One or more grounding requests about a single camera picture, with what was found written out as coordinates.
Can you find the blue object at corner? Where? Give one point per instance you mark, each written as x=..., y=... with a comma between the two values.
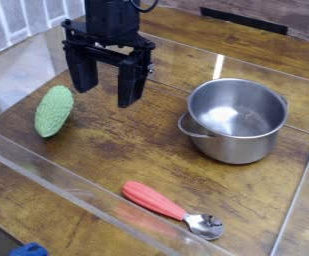
x=31, y=249

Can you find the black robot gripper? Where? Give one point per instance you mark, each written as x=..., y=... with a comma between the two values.
x=111, y=25

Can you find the silver metal pot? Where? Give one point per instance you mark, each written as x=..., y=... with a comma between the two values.
x=233, y=119

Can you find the green bumpy toy gourd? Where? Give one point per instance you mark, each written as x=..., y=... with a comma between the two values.
x=52, y=111

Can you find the clear acrylic enclosure wall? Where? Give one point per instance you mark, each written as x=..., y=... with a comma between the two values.
x=60, y=182

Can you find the red handled metal spoon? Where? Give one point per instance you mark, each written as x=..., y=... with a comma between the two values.
x=203, y=225

